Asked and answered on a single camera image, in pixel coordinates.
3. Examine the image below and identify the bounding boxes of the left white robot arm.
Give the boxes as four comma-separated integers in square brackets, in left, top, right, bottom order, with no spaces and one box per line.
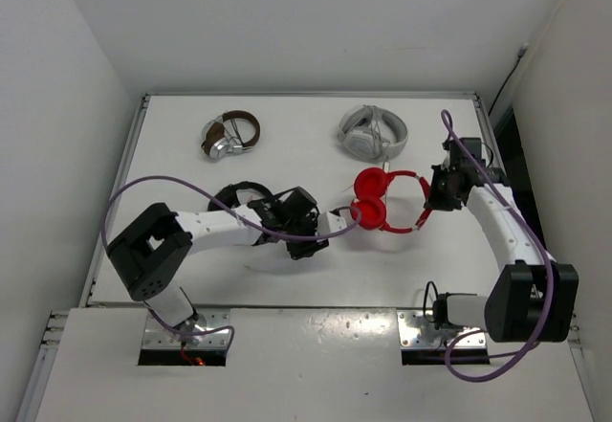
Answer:
[104,187,344,333]

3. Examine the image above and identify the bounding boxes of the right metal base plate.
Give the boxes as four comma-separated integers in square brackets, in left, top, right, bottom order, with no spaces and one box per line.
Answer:
[397,309,487,351]

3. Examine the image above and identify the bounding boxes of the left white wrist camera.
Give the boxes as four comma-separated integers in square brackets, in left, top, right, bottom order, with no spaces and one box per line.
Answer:
[317,211,348,239]

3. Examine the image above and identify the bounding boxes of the white grey headphones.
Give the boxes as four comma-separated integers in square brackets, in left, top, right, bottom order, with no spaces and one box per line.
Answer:
[337,104,409,162]

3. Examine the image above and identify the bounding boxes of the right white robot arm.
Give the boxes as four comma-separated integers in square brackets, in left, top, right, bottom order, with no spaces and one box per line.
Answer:
[426,138,579,343]

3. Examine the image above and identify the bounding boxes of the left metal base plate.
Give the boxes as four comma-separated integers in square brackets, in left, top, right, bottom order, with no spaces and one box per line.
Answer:
[141,309,233,352]

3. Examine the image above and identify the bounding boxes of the red headphones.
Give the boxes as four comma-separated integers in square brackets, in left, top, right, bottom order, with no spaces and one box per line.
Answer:
[351,167,431,234]

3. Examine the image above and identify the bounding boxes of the brown silver headphones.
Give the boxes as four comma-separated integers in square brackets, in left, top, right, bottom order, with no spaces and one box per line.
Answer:
[200,110,261,161]

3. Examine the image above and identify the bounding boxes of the black headphones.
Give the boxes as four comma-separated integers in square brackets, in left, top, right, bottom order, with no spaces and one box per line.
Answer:
[214,181,273,209]

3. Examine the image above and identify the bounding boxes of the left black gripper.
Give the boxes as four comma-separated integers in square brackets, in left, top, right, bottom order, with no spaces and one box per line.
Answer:
[281,211,328,258]

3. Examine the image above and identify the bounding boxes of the black wall cable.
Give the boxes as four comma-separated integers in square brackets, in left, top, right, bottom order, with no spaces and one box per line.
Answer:
[490,43,529,117]

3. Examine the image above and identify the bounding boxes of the metal base plate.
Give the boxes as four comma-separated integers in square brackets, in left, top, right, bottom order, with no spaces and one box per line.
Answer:
[397,309,487,351]
[141,309,233,352]

